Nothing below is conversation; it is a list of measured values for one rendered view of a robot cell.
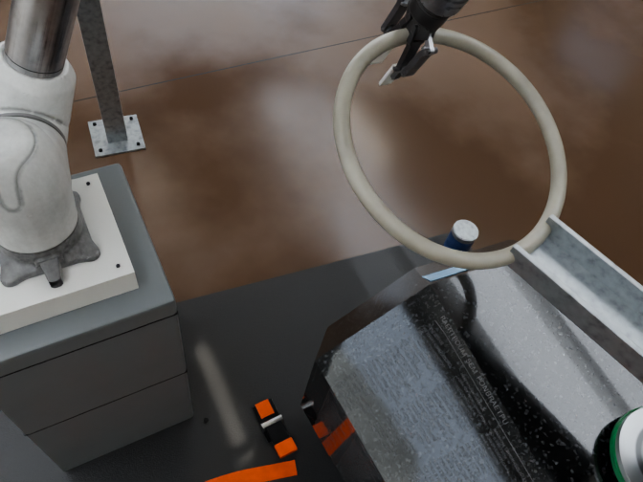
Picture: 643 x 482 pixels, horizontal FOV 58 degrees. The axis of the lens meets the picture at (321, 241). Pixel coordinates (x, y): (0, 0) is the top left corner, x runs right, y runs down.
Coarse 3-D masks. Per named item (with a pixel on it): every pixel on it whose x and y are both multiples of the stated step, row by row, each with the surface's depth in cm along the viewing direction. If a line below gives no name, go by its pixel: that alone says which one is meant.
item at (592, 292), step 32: (544, 256) 107; (576, 256) 107; (544, 288) 101; (576, 288) 104; (608, 288) 105; (640, 288) 100; (576, 320) 99; (608, 320) 96; (640, 320) 101; (608, 352) 97; (640, 352) 93
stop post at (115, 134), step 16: (80, 0) 187; (96, 0) 189; (80, 16) 192; (96, 16) 194; (96, 32) 198; (96, 48) 203; (96, 64) 209; (112, 64) 211; (96, 80) 214; (112, 80) 217; (112, 96) 222; (112, 112) 229; (96, 128) 245; (112, 128) 236; (128, 128) 247; (96, 144) 240; (112, 144) 241; (128, 144) 242
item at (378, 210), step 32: (448, 32) 114; (352, 64) 104; (512, 64) 118; (352, 96) 103; (544, 128) 117; (352, 160) 98; (384, 224) 97; (544, 224) 108; (448, 256) 99; (480, 256) 101; (512, 256) 103
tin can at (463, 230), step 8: (456, 224) 225; (464, 224) 225; (472, 224) 226; (456, 232) 222; (464, 232) 223; (472, 232) 223; (448, 240) 229; (456, 240) 224; (464, 240) 221; (472, 240) 222; (456, 248) 226; (464, 248) 225
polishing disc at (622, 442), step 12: (624, 420) 111; (636, 420) 110; (624, 432) 109; (636, 432) 109; (624, 444) 107; (636, 444) 108; (624, 456) 106; (636, 456) 106; (624, 468) 105; (636, 468) 105; (636, 480) 104
